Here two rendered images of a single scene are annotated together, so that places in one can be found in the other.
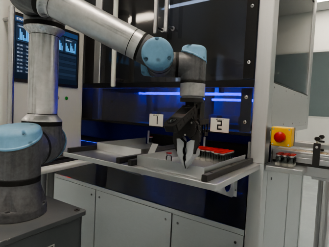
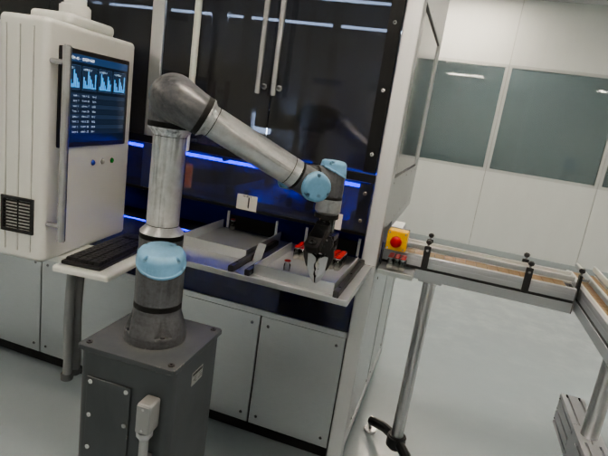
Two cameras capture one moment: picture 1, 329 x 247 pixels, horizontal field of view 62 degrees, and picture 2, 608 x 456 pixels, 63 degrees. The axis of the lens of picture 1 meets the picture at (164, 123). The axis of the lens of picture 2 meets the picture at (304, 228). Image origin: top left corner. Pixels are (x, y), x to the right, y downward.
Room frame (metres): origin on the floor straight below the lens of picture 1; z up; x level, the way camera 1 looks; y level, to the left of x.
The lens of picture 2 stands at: (-0.48, 0.45, 1.39)
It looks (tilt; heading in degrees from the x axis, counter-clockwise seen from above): 13 degrees down; 341
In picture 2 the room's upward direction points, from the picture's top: 8 degrees clockwise
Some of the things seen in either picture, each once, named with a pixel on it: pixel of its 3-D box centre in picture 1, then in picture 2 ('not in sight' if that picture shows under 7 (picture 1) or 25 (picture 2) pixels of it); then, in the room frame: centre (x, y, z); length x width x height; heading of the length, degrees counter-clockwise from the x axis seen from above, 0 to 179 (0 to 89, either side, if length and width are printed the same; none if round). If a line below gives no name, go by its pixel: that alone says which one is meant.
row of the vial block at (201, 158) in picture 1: (205, 155); (318, 257); (1.08, -0.17, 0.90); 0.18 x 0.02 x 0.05; 54
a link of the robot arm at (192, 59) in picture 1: (192, 64); (330, 179); (0.84, -0.08, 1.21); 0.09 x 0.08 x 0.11; 89
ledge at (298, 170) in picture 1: (287, 167); (396, 270); (1.08, -0.49, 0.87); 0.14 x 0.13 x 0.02; 145
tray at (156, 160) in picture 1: (194, 159); (309, 265); (1.01, -0.12, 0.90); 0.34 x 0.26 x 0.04; 144
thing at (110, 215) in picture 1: (140, 191); (187, 279); (2.07, 0.16, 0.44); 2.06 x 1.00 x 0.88; 55
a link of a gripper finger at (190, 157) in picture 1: (194, 153); (323, 268); (0.83, -0.09, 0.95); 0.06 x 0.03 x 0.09; 145
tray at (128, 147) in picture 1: (143, 146); (232, 237); (1.30, 0.09, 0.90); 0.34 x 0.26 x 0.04; 145
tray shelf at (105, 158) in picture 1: (163, 159); (267, 258); (1.14, 0.00, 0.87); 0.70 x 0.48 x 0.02; 55
